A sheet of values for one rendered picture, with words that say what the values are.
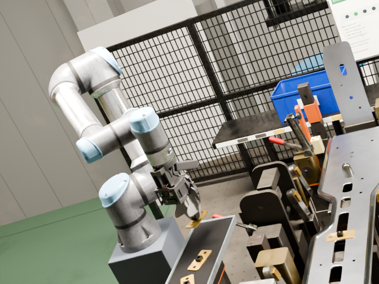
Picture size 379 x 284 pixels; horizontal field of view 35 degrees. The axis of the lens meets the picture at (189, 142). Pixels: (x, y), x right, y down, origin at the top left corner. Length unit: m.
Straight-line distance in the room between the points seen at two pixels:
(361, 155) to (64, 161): 3.59
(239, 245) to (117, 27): 2.34
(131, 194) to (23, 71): 3.34
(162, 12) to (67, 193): 2.05
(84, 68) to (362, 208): 0.98
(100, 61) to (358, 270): 1.02
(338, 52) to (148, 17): 2.25
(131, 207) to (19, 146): 3.61
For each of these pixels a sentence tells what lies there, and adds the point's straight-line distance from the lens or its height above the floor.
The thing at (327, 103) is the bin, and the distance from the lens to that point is 2.53.
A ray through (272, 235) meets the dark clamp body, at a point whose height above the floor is 1.08.
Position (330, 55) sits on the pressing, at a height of 1.30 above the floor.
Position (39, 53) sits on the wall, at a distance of 5.07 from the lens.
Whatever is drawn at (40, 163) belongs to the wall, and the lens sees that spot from 5.52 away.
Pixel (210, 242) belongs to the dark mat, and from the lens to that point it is 1.75.
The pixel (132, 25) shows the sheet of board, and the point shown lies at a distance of 4.41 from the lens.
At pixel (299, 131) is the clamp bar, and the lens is 2.19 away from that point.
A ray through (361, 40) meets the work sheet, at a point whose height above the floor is 1.23.
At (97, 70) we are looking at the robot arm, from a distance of 1.98.
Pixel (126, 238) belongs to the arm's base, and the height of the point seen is 1.15.
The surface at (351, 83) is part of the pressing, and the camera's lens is 2.40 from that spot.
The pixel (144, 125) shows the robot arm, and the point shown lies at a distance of 1.58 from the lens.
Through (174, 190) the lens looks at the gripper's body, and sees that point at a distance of 1.63.
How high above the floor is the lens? 2.05
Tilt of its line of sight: 21 degrees down
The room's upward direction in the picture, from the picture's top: 25 degrees counter-clockwise
